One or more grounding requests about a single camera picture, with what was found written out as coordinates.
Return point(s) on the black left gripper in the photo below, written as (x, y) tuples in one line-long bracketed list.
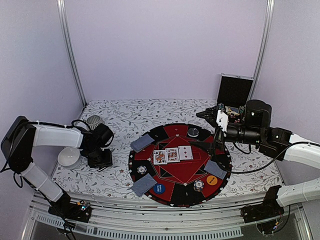
[(108, 161)]

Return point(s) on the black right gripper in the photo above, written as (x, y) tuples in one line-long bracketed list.
[(218, 139)]

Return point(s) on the dealt blue card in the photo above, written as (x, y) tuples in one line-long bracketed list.
[(146, 183), (137, 191), (209, 166), (218, 172)]

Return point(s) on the black white dealer button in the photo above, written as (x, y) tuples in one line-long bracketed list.
[(193, 132)]

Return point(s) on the orange big blind button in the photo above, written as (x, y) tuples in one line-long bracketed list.
[(212, 180)]

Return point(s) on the three of diamonds card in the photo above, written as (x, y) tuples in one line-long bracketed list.
[(185, 152)]

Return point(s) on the blue playing card deck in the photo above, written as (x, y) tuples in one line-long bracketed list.
[(141, 143)]

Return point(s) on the white blue poker chip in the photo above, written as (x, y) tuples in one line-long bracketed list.
[(142, 169)]

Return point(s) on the king of hearts card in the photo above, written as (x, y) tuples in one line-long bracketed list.
[(172, 155)]

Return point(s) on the king of spades card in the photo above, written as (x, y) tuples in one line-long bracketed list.
[(160, 157)]

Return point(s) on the blue small blind button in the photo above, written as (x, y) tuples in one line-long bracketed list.
[(159, 189)]

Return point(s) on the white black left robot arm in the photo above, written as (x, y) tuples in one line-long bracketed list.
[(26, 139)]

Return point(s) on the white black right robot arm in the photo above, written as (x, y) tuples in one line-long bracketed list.
[(274, 142)]

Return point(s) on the white bowl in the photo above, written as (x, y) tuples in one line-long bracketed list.
[(69, 158)]

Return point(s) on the striped grey ceramic cup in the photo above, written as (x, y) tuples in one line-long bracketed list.
[(94, 121)]

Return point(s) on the boxed card deck in case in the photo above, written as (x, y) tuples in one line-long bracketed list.
[(232, 111)]

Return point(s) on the left poker chip row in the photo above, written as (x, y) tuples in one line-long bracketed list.
[(221, 107)]

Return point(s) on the round red black poker mat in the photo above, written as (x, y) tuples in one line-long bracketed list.
[(178, 177)]

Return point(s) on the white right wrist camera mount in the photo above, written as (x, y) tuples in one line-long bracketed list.
[(222, 121)]

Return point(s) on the front aluminium rail frame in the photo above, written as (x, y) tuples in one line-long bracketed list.
[(217, 219)]

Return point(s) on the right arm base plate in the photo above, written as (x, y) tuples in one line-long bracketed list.
[(266, 209)]

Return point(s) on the right aluminium frame post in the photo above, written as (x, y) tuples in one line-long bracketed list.
[(265, 36)]

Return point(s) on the aluminium frame post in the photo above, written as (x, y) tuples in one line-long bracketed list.
[(265, 36), (61, 7)]

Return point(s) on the left aluminium frame post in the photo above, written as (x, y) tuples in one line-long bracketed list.
[(61, 7)]

